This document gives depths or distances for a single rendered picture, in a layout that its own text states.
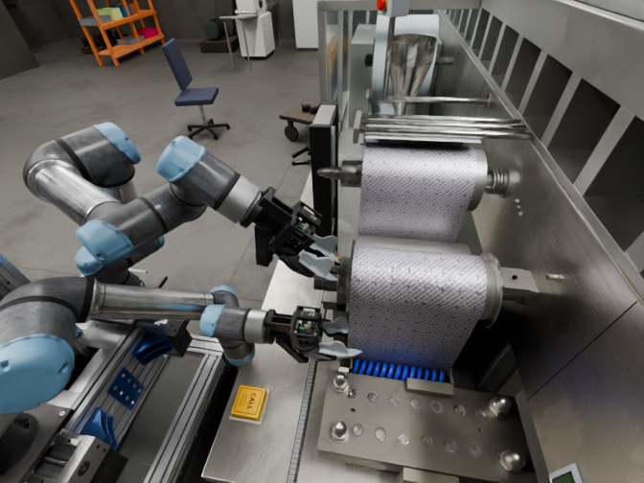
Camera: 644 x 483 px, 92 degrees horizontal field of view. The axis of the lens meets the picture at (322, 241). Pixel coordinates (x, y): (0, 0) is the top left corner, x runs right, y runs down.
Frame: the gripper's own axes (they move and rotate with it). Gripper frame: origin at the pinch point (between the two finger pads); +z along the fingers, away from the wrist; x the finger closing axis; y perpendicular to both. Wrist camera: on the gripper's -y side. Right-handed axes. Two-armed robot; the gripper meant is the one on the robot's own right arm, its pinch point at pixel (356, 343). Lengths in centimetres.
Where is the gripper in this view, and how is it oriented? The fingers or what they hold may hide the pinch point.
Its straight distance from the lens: 74.2
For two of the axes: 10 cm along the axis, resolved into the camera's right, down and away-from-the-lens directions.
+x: 1.6, -6.8, 7.2
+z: 9.9, 0.9, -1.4
